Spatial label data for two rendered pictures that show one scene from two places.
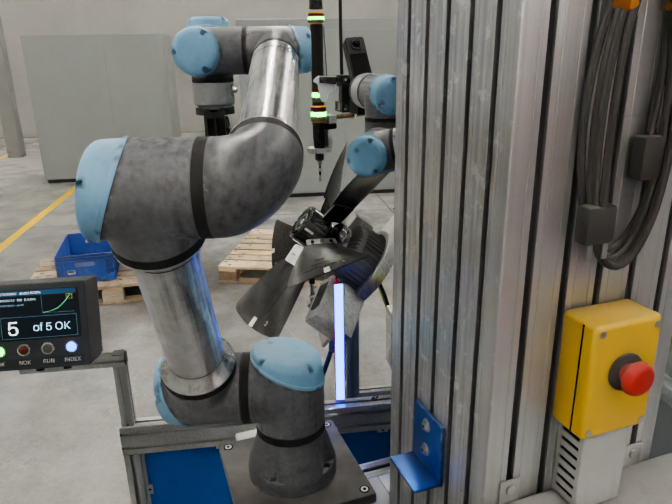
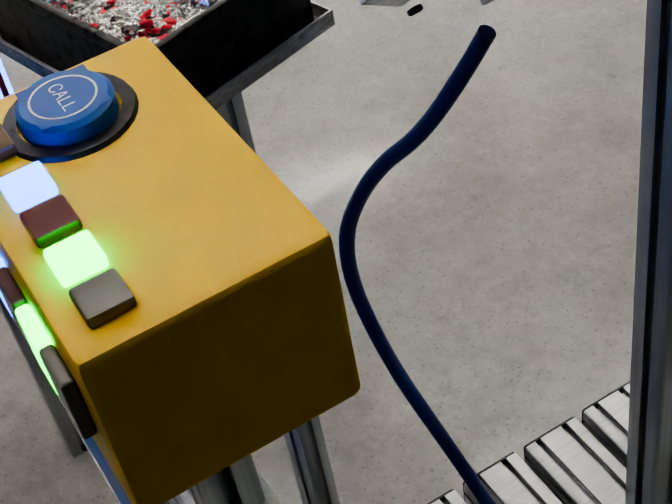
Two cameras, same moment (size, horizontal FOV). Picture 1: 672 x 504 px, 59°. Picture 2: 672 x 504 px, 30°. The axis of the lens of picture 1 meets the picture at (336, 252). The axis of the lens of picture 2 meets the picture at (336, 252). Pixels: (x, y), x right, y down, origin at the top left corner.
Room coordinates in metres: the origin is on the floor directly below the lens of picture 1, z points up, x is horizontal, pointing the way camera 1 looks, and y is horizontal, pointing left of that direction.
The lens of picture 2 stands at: (1.34, -0.67, 1.37)
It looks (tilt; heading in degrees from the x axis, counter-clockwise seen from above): 44 degrees down; 74
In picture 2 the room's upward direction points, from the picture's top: 11 degrees counter-clockwise
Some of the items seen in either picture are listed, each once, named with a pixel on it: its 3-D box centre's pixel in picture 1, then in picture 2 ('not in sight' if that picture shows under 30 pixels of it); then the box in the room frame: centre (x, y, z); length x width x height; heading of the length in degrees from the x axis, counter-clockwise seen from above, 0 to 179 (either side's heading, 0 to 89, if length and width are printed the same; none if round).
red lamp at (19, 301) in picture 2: not in sight; (20, 311); (1.31, -0.32, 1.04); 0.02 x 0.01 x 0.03; 98
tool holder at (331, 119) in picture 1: (321, 133); not in sight; (1.69, 0.03, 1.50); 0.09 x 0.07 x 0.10; 133
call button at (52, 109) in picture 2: not in sight; (67, 110); (1.36, -0.25, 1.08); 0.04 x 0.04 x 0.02
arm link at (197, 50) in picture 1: (210, 51); not in sight; (1.03, 0.20, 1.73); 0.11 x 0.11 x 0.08; 1
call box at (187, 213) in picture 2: not in sight; (146, 268); (1.37, -0.30, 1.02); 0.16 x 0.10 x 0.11; 98
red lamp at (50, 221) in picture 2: not in sight; (50, 221); (1.34, -0.31, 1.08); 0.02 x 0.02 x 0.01; 8
